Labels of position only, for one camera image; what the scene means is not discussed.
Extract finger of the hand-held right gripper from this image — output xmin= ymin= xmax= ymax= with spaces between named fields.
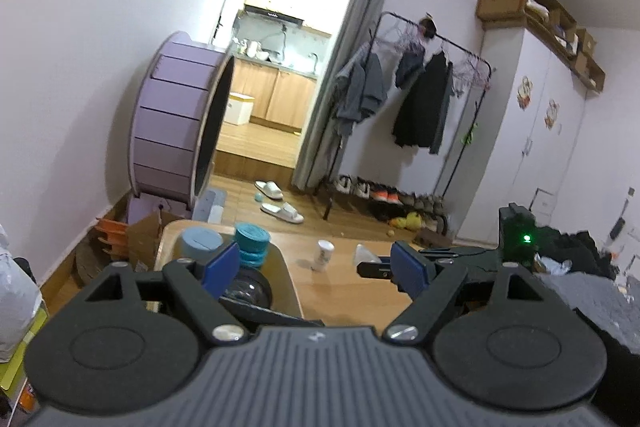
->
xmin=420 ymin=246 xmax=500 ymax=264
xmin=356 ymin=259 xmax=397 ymax=280

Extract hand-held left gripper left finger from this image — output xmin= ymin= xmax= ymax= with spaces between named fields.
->
xmin=82 ymin=241 xmax=251 ymax=348

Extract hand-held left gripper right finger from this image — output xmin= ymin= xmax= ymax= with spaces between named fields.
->
xmin=382 ymin=241 xmax=566 ymax=348

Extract light blue capped bottle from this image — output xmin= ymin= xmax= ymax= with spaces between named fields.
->
xmin=180 ymin=228 xmax=226 ymax=265

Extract black gyro ball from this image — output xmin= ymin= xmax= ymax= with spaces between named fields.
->
xmin=222 ymin=266 xmax=273 ymax=308

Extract teal bottle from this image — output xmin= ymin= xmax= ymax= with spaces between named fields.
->
xmin=234 ymin=223 xmax=272 ymax=270

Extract small white bottle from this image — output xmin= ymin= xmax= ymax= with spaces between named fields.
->
xmin=314 ymin=240 xmax=335 ymax=273

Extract cream plastic storage bin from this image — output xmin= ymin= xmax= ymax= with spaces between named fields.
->
xmin=154 ymin=219 xmax=326 ymax=328

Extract brown cardboard scratcher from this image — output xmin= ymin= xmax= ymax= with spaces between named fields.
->
xmin=417 ymin=227 xmax=453 ymax=248

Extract yellow plush toy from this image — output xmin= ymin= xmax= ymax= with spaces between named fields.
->
xmin=390 ymin=212 xmax=426 ymax=233

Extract row of shoes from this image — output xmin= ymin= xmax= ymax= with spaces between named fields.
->
xmin=334 ymin=175 xmax=448 ymax=228

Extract white wardrobe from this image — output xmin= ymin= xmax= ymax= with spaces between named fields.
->
xmin=455 ymin=27 xmax=640 ymax=258

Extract brown cardboard box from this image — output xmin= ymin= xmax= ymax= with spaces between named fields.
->
xmin=125 ymin=209 xmax=186 ymax=273

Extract black clothes rack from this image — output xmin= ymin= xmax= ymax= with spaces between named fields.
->
xmin=315 ymin=12 xmax=496 ymax=220

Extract grey textured blanket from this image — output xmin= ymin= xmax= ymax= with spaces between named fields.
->
xmin=540 ymin=271 xmax=640 ymax=358

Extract orange plastic piece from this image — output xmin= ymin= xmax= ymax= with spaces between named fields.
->
xmin=95 ymin=217 xmax=128 ymax=258

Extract round cardboard scratcher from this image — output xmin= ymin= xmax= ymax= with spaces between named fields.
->
xmin=75 ymin=242 xmax=131 ymax=284

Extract black hanging coat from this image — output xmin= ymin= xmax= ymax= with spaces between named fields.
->
xmin=392 ymin=52 xmax=456 ymax=155

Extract white foam box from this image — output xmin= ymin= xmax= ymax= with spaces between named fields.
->
xmin=223 ymin=93 xmax=255 ymax=125

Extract purple cat wheel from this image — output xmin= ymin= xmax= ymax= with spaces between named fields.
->
xmin=125 ymin=32 xmax=236 ymax=225

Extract bunch of pink hangers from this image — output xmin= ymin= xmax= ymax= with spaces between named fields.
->
xmin=450 ymin=52 xmax=488 ymax=98
xmin=385 ymin=14 xmax=426 ymax=52

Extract grey hanging clothes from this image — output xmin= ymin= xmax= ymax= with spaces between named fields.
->
xmin=334 ymin=52 xmax=388 ymax=138

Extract wooden kitchen base cabinet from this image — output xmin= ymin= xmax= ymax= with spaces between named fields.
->
xmin=232 ymin=59 xmax=318 ymax=130

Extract dark hanging shorts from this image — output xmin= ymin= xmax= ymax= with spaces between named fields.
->
xmin=395 ymin=47 xmax=426 ymax=88

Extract silver plastic bag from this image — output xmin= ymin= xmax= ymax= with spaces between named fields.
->
xmin=0 ymin=227 xmax=43 ymax=363

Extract grey curtain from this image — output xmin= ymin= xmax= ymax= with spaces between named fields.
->
xmin=292 ymin=0 xmax=403 ymax=188

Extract range hood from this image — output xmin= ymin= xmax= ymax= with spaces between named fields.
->
xmin=245 ymin=6 xmax=303 ymax=26

